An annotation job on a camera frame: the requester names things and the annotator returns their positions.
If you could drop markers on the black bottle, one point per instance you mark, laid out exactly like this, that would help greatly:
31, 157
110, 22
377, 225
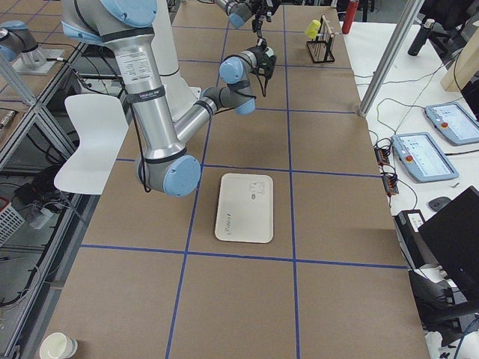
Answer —
421, 37

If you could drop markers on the black laptop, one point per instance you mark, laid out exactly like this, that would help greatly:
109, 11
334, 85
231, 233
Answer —
452, 236

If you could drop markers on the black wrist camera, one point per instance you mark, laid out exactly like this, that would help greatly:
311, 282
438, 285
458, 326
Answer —
265, 61

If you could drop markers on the black box with label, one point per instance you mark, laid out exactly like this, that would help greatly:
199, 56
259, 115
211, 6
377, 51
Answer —
415, 250

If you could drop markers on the white tray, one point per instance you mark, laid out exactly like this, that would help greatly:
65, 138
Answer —
245, 209

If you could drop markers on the paper cup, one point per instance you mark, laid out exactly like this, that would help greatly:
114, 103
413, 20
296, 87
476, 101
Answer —
58, 346

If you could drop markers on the aluminium frame post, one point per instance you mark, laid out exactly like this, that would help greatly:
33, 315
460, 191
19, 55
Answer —
397, 38

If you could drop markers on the white chair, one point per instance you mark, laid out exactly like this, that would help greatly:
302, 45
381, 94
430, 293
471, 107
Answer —
101, 125

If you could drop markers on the near teach pendant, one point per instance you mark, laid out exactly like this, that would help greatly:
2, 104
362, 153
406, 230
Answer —
422, 157

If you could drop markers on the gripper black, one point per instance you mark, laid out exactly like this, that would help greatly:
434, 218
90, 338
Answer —
257, 23

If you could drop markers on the far teach pendant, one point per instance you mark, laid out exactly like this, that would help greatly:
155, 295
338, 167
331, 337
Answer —
457, 125

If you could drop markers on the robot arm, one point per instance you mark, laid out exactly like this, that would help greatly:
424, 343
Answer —
239, 12
169, 111

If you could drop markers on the teach pendant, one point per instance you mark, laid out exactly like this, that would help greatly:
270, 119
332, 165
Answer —
422, 157
457, 125

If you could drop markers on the black wire cup rack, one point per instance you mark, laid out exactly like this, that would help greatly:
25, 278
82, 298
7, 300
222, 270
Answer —
320, 49

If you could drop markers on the yellow cup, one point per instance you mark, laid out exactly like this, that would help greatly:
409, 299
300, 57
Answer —
313, 29

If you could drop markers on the white basket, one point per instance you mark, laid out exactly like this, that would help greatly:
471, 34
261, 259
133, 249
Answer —
10, 221

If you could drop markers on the black computer mouse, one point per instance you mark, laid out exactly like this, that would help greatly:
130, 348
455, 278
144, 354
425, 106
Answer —
438, 203

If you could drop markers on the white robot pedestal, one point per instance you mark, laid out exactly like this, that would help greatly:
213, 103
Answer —
179, 95

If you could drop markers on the red cylinder bottle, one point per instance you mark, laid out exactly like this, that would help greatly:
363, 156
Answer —
349, 16

